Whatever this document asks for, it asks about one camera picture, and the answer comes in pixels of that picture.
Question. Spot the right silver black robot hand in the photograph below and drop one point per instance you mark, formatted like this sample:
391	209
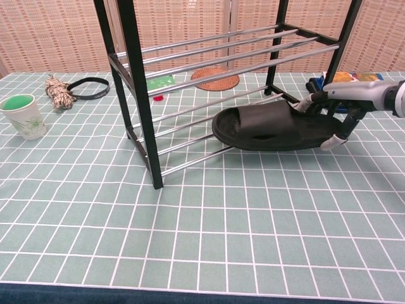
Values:
357	95

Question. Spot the black slipper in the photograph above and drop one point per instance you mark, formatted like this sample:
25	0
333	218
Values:
262	126

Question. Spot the light green grid tablecloth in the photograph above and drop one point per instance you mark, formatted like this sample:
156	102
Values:
221	228

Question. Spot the black chrome shoe rack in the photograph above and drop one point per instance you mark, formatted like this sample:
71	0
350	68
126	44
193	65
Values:
139	79

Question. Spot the orange blue printed box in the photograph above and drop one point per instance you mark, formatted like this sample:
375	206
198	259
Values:
360	77

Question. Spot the round woven brown coaster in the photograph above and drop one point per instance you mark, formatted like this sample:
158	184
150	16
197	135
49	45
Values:
218	83

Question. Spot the bamboo folding screen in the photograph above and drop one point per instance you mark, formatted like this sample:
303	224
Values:
190	19

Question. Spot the green snack packet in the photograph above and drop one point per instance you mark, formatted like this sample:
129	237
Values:
161	82

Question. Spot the small red orange toy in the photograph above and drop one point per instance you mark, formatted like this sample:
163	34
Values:
158	97

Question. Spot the black elastic band loop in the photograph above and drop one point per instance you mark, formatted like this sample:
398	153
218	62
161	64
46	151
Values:
102	92

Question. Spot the white cup with green ball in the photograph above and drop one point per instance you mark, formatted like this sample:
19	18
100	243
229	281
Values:
27	120

